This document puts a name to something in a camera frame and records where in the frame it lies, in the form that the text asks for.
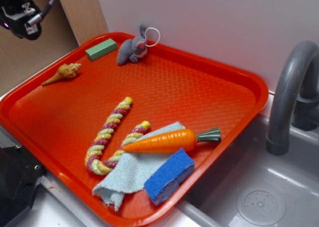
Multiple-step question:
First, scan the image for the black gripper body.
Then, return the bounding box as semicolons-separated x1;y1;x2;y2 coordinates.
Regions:
0;0;42;40

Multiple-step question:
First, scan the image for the wooden board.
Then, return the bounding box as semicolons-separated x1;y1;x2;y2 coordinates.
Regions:
60;0;109;45

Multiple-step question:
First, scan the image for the tan conch seashell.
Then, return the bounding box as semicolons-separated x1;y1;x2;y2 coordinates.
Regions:
41;63;82;86

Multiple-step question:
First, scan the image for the green block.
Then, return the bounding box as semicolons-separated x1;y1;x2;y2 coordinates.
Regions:
85;38;118;61

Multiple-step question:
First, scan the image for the grey plush bunny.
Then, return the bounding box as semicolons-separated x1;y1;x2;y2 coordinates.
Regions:
117;23;148;66

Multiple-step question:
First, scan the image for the red plastic tray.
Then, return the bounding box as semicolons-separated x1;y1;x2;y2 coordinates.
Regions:
0;33;268;227

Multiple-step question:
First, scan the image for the light blue cloth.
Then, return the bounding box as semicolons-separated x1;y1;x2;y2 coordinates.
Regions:
92;121;186;212

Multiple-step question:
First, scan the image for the orange plastic carrot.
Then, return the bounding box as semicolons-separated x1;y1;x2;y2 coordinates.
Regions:
123;127;221;154

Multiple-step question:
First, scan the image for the blue sponge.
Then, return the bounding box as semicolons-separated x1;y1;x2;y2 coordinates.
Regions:
144;149;195;206

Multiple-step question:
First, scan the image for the grey faucet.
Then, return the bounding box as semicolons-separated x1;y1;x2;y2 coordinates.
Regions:
266;40;319;156

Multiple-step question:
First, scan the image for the grey sink basin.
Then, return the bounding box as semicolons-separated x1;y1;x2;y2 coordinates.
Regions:
174;113;319;227

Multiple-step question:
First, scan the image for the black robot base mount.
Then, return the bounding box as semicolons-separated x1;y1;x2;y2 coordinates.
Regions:
0;145;44;227

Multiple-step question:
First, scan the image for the multicolour twisted rope toy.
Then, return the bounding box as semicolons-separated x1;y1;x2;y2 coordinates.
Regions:
84;97;151;176

